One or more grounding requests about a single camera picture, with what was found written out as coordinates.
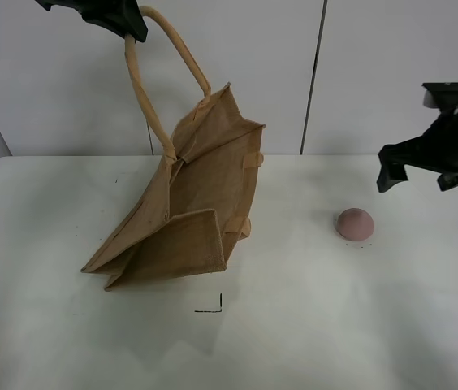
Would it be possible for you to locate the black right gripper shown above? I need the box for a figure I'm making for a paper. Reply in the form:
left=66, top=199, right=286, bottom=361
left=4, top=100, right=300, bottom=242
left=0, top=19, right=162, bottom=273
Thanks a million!
left=377, top=82, right=458, bottom=193

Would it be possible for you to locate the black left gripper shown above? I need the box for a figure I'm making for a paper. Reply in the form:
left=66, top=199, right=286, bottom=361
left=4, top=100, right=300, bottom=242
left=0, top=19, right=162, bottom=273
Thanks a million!
left=37, top=0, right=148, bottom=42

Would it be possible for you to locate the pink peach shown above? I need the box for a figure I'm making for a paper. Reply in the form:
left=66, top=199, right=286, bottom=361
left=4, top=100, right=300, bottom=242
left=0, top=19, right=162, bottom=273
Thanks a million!
left=335, top=208, right=374, bottom=242

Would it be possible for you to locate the brown linen tote bag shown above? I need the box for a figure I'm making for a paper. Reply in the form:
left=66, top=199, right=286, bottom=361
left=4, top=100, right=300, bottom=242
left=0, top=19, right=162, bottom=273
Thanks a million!
left=83, top=6, right=264, bottom=290

